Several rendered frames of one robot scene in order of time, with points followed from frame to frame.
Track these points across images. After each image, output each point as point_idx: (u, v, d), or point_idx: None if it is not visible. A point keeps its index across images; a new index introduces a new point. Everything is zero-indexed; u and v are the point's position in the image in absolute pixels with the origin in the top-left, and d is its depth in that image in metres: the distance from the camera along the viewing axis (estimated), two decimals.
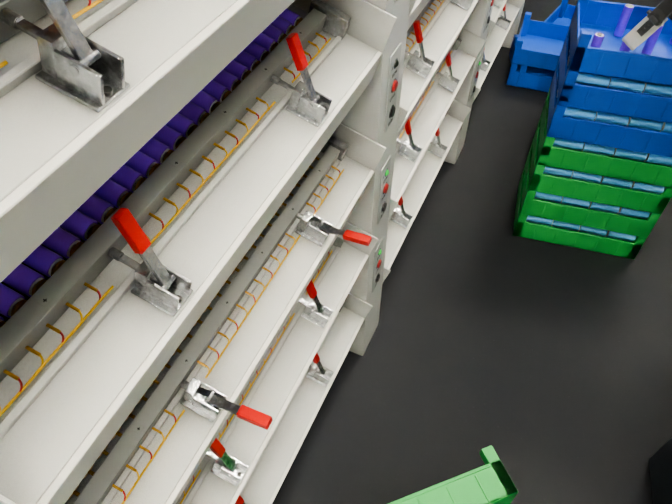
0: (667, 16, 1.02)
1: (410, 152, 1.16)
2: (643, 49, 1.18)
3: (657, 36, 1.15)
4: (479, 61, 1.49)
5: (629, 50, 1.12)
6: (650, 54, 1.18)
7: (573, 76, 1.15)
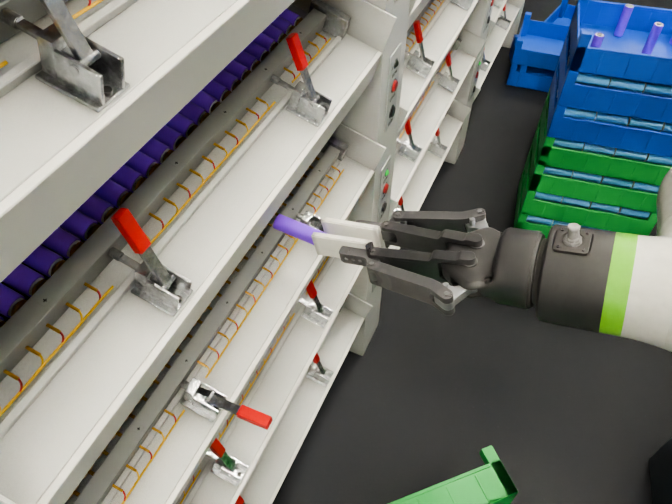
0: (401, 224, 0.62)
1: (410, 152, 1.16)
2: (643, 49, 1.18)
3: (657, 36, 1.15)
4: (479, 61, 1.49)
5: (302, 231, 0.65)
6: (650, 54, 1.18)
7: (573, 76, 1.15)
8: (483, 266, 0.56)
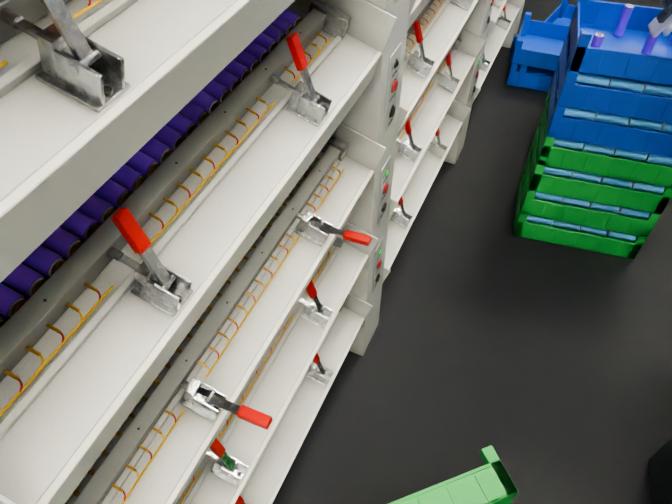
0: None
1: (410, 152, 1.16)
2: (643, 49, 1.18)
3: (656, 36, 1.15)
4: (479, 61, 1.49)
5: None
6: (650, 54, 1.18)
7: (573, 76, 1.15)
8: None
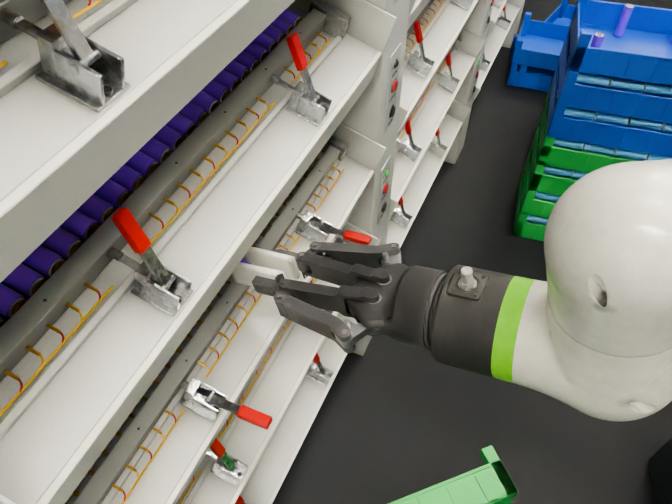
0: (316, 256, 0.61)
1: (410, 152, 1.16)
2: None
3: None
4: (479, 61, 1.49)
5: None
6: None
7: (573, 76, 1.15)
8: (386, 304, 0.55)
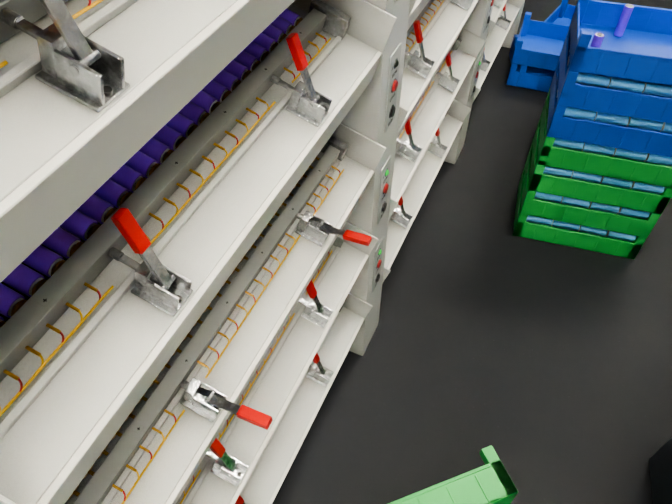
0: None
1: (410, 152, 1.16)
2: None
3: None
4: (479, 61, 1.49)
5: None
6: None
7: (573, 76, 1.15)
8: None
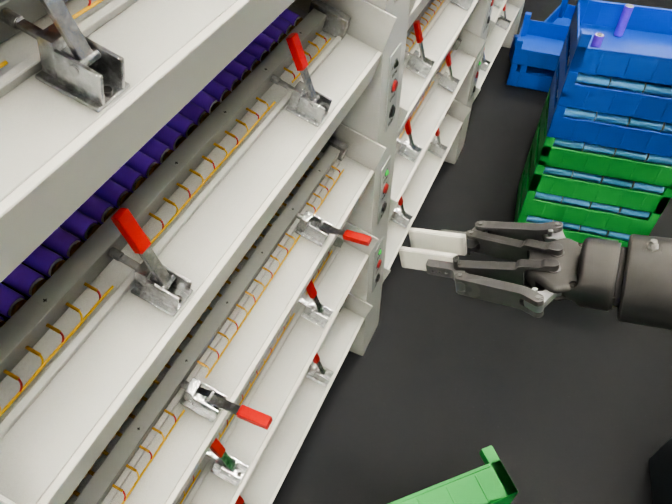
0: None
1: (410, 152, 1.16)
2: None
3: None
4: (479, 61, 1.49)
5: None
6: None
7: (573, 76, 1.15)
8: None
